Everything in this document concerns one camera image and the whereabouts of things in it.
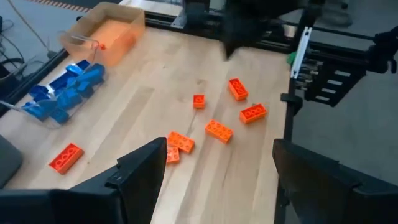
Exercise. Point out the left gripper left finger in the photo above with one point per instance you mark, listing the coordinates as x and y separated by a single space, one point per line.
136 193

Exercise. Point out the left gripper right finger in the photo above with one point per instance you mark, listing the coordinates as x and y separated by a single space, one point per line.
317 199

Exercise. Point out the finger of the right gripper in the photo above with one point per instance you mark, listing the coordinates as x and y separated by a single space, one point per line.
233 43

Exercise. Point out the orange 2x2 toy brick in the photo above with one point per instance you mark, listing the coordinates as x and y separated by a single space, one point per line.
199 101

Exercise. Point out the blue 2x2 toy brick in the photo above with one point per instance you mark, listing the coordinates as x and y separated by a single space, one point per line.
38 91
59 115
95 73

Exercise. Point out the blue 2x4 toy brick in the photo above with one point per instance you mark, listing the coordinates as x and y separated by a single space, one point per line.
84 89
60 82
38 111
70 99
76 68

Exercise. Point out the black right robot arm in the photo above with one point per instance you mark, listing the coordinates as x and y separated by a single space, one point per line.
197 12

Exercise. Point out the small green object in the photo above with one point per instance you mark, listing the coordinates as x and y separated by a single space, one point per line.
292 58

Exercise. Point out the white bar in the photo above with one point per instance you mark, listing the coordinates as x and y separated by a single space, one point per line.
301 51

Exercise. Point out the pile of toy bricks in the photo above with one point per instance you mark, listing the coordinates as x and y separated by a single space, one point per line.
286 130

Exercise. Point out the black table clamp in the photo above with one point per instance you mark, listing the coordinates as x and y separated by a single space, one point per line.
290 102

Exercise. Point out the black slotted rack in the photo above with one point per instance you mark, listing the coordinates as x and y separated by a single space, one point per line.
342 93

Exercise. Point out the orange plastic bin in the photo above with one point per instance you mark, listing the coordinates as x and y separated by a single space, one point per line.
118 34

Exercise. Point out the teal plastic bin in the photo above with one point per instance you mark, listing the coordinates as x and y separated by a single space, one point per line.
9 161

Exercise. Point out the clear plastic bin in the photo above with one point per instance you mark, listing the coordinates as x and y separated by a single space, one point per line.
93 49

